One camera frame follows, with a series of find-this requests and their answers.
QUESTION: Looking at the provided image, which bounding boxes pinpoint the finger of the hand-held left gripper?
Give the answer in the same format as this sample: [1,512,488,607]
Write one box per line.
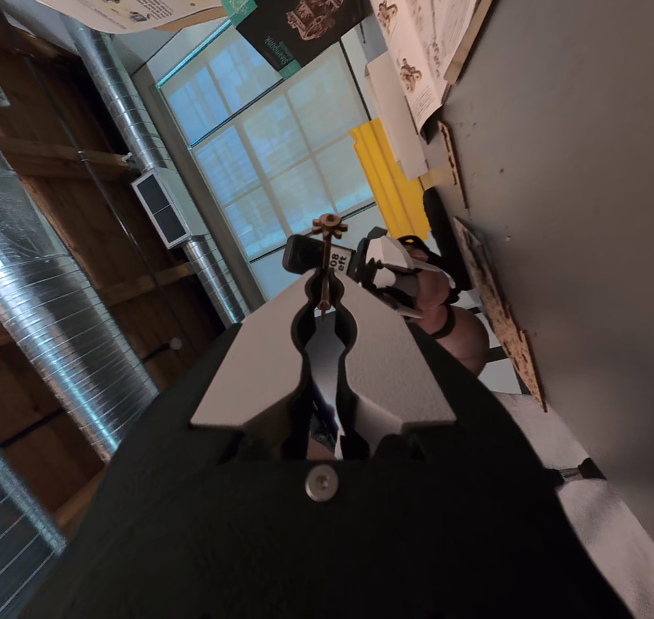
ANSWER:
[365,235,415,273]
[369,270,426,320]

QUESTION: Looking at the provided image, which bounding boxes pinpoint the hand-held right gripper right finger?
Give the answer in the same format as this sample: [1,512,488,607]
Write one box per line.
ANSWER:
[333,269,457,460]

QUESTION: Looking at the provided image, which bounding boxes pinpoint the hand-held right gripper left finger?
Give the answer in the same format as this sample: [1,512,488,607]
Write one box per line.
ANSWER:
[189,268,326,460]

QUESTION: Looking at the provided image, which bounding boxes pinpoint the wooden axle with gears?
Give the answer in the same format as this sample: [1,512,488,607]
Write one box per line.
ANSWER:
[312,213,350,323]

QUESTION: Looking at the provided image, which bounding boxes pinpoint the large wooden parts sheet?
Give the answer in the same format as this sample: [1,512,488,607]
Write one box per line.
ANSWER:
[451,217,548,414]

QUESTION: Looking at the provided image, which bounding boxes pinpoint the small wooden parts sheet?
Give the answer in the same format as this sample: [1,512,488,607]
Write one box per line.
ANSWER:
[436,120,469,210]

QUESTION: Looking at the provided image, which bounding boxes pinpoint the dark model kit box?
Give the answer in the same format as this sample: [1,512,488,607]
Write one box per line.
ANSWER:
[221,0,375,80]

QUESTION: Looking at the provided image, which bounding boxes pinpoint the person's left hand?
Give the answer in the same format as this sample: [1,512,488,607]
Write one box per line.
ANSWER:
[409,248,491,377]

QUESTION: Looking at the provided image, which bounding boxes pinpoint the yellow plastic bin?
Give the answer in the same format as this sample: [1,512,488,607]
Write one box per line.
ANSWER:
[348,118,433,243]

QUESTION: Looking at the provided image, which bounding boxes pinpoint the large paned window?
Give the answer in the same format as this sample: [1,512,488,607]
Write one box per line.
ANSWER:
[156,16,381,303]

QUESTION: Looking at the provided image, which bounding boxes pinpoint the white cardboard box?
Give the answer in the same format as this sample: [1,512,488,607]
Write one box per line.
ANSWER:
[365,53,431,183]

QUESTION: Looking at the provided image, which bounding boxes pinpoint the white air vent unit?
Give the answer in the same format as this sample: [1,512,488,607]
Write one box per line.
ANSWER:
[130,167,197,250]

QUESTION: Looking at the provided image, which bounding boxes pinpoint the instruction booklet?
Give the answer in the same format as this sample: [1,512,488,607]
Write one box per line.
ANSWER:
[360,0,512,135]

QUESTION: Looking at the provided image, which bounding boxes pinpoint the plain plywood board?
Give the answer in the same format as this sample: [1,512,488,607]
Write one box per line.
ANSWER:
[443,0,513,87]

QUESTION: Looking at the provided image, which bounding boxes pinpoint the wide metal air duct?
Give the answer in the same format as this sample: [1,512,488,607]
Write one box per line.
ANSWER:
[0,151,160,464]
[0,453,67,619]

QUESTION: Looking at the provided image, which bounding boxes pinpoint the narrow metal air duct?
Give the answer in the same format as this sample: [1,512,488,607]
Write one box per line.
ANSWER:
[64,16,252,329]

